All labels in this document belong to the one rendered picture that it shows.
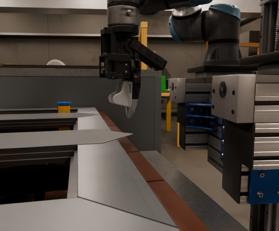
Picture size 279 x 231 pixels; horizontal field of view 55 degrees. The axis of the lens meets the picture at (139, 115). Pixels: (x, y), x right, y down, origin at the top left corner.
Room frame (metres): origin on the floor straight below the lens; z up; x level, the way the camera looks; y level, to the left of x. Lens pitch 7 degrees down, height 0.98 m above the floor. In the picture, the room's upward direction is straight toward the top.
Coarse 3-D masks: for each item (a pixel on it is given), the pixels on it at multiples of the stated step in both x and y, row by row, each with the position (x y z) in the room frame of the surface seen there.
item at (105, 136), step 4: (100, 132) 0.68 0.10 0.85; (104, 132) 0.68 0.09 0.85; (108, 132) 0.68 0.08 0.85; (112, 132) 0.68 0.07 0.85; (116, 132) 0.68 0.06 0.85; (100, 136) 0.64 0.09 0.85; (104, 136) 0.64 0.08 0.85; (108, 136) 0.64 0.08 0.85; (112, 136) 0.64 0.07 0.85; (116, 136) 0.64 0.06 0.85; (120, 136) 0.64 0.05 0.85; (100, 140) 0.59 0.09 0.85; (104, 140) 0.59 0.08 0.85; (108, 140) 0.59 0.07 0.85; (112, 140) 0.59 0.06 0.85
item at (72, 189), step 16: (0, 112) 1.23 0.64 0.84; (16, 112) 1.25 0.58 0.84; (32, 112) 1.26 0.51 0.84; (48, 112) 1.27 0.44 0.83; (0, 128) 0.91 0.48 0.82; (16, 128) 0.92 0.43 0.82; (32, 128) 0.94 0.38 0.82; (0, 160) 0.51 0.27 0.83; (16, 160) 0.51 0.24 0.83; (32, 160) 0.52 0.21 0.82; (48, 160) 0.52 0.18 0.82; (64, 160) 0.53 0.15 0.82
